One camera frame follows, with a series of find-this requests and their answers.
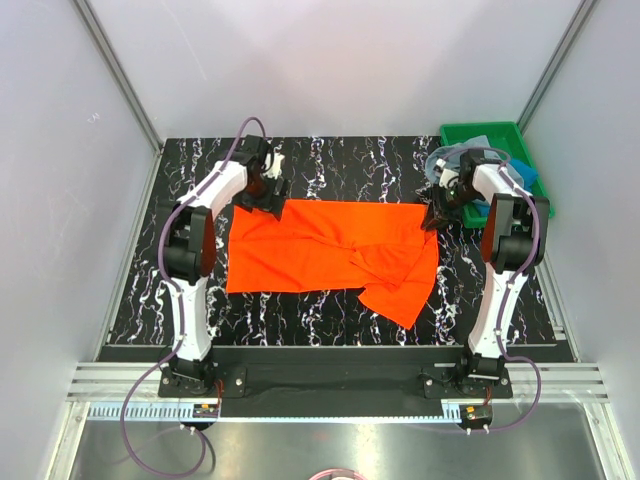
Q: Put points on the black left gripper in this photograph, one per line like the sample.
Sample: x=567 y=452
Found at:
x=270 y=201

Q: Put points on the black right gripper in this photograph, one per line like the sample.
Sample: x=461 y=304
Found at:
x=436 y=208

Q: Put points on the orange t shirt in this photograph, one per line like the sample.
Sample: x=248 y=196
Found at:
x=380 y=249

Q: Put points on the grey-blue t shirt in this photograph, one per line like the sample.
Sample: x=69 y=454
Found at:
x=448 y=157

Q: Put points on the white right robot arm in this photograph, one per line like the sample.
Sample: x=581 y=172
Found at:
x=513 y=243

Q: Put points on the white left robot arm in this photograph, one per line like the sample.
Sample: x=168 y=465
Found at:
x=186 y=258

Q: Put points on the blue t shirt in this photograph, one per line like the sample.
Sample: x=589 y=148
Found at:
x=524 y=175

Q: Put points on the green plastic bin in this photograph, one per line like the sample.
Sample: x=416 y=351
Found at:
x=505 y=135

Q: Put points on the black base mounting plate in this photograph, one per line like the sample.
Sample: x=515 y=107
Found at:
x=431 y=371

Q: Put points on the right connector box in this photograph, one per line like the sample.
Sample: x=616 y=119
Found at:
x=476 y=416

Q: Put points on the connector box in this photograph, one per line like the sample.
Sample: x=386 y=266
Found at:
x=476 y=416
x=207 y=410

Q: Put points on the left connector box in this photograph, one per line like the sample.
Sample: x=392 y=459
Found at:
x=207 y=410

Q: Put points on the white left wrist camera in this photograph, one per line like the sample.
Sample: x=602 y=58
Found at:
x=274 y=166

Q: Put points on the aluminium frame rail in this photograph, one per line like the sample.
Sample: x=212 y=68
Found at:
x=114 y=390

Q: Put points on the left aluminium corner post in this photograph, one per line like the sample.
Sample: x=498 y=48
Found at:
x=108 y=54

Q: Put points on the aluminium corner post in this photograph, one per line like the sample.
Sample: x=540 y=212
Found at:
x=561 y=52
x=108 y=54

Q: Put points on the right aluminium corner post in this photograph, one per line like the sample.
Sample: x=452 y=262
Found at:
x=561 y=52

